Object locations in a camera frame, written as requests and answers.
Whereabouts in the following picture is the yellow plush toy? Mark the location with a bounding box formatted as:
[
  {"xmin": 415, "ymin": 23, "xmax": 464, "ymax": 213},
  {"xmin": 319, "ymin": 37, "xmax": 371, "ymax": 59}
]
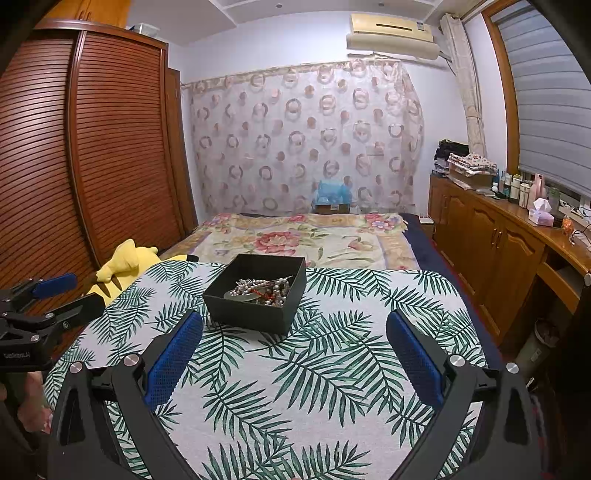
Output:
[{"xmin": 85, "ymin": 239, "xmax": 160, "ymax": 308}]

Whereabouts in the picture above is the pearl necklace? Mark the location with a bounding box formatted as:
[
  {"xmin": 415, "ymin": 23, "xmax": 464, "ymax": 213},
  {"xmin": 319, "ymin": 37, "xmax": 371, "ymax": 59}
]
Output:
[{"xmin": 232, "ymin": 277, "xmax": 293, "ymax": 305}]

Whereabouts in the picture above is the grey trash bin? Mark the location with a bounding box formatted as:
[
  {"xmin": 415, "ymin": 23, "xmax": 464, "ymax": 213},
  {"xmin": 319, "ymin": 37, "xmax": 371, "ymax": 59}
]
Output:
[{"xmin": 515, "ymin": 318, "xmax": 561, "ymax": 370}]

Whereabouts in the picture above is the pink tissue box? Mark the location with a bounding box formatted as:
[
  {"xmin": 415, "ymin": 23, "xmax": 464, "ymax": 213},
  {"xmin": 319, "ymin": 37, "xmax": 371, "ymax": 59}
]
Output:
[{"xmin": 527, "ymin": 198, "xmax": 555, "ymax": 227}]

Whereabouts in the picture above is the row of toiletry bottles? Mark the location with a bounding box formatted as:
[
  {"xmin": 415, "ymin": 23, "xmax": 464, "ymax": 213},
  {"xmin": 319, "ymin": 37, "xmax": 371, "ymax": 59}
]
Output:
[{"xmin": 496, "ymin": 171, "xmax": 561, "ymax": 208}]

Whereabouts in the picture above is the stack of patterned folded cloths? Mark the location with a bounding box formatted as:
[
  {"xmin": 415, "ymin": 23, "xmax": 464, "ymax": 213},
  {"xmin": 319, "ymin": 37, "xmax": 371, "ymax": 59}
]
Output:
[{"xmin": 447, "ymin": 151, "xmax": 498, "ymax": 176}]

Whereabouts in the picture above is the black box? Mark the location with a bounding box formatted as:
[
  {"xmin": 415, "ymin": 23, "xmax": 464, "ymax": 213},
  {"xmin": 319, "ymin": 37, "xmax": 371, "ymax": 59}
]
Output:
[{"xmin": 202, "ymin": 253, "xmax": 308, "ymax": 336}]

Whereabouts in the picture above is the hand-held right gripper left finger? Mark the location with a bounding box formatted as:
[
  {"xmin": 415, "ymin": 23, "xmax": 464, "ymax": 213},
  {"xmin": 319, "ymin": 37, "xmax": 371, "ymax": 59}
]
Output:
[{"xmin": 46, "ymin": 310, "xmax": 205, "ymax": 480}]

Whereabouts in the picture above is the wooden window frame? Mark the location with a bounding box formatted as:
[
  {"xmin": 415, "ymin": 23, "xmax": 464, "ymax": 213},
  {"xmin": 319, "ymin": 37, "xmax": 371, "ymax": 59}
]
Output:
[{"xmin": 480, "ymin": 0, "xmax": 591, "ymax": 204}]

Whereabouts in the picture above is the brown slatted wooden wardrobe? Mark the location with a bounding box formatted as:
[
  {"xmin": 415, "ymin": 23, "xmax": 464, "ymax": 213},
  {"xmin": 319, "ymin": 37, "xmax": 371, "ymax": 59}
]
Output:
[{"xmin": 0, "ymin": 25, "xmax": 199, "ymax": 352}]

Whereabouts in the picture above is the tied beige side curtain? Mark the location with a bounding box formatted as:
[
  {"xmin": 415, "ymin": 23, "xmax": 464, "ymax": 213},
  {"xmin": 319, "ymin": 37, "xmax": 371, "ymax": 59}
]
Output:
[{"xmin": 441, "ymin": 14, "xmax": 488, "ymax": 158}]

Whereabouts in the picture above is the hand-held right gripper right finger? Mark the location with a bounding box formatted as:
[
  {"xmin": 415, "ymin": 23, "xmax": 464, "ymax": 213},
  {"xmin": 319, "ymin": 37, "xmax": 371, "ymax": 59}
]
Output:
[{"xmin": 385, "ymin": 309, "xmax": 546, "ymax": 480}]

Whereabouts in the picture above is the blue plastic bag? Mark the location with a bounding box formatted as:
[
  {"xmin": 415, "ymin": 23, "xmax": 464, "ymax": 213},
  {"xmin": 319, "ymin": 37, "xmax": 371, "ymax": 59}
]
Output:
[{"xmin": 315, "ymin": 179, "xmax": 354, "ymax": 206}]

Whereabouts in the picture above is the green leaf print cloth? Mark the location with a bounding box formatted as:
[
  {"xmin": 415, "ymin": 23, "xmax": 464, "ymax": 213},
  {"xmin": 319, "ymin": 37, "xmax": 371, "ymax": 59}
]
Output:
[{"xmin": 44, "ymin": 261, "xmax": 490, "ymax": 480}]

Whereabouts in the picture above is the person's left hand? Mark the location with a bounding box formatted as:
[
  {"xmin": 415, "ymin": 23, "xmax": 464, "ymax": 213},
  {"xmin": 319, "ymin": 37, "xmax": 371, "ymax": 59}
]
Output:
[{"xmin": 16, "ymin": 370, "xmax": 55, "ymax": 435}]

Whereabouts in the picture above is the beige wall air conditioner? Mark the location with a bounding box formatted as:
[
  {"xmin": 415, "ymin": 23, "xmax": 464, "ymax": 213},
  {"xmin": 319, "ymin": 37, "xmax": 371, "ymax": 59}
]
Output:
[{"xmin": 346, "ymin": 13, "xmax": 440, "ymax": 61}]

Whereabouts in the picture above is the floral blanket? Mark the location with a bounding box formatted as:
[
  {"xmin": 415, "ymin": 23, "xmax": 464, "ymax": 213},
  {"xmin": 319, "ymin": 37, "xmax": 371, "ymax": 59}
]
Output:
[{"xmin": 159, "ymin": 212, "xmax": 421, "ymax": 271}]

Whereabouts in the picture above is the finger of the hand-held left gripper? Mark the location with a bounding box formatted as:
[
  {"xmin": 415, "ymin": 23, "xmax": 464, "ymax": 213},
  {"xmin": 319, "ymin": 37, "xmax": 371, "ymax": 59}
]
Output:
[
  {"xmin": 0, "ymin": 272, "xmax": 78, "ymax": 315},
  {"xmin": 9, "ymin": 292, "xmax": 106, "ymax": 335}
]

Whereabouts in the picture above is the long wooden cabinet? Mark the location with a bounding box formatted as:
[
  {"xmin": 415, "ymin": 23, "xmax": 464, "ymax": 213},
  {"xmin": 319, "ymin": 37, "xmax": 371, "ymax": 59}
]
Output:
[{"xmin": 427, "ymin": 173, "xmax": 591, "ymax": 344}]

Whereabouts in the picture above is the pile of dark clothes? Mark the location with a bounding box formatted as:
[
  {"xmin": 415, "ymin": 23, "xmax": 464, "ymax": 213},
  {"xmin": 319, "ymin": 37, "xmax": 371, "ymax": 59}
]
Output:
[{"xmin": 434, "ymin": 138, "xmax": 472, "ymax": 162}]

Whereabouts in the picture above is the grey window blind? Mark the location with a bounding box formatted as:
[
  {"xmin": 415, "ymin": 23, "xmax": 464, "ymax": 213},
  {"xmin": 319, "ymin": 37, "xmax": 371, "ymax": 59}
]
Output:
[{"xmin": 489, "ymin": 0, "xmax": 591, "ymax": 195}]

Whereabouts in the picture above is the circle pattern curtain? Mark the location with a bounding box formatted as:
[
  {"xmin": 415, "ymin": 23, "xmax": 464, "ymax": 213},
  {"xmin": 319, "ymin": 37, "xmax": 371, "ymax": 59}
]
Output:
[{"xmin": 182, "ymin": 60, "xmax": 426, "ymax": 215}]

